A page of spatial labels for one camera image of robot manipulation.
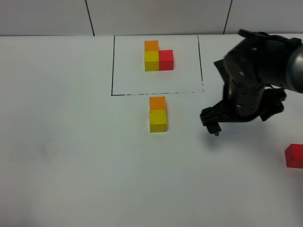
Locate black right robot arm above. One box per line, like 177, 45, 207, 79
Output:
200, 29, 303, 136

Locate yellow template cube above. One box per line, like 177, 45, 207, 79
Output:
144, 51, 159, 71

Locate orange template cube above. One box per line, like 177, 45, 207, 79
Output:
144, 40, 159, 51

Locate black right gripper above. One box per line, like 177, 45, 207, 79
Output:
200, 82, 286, 136

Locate red template cube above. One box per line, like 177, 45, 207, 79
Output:
159, 50, 174, 70

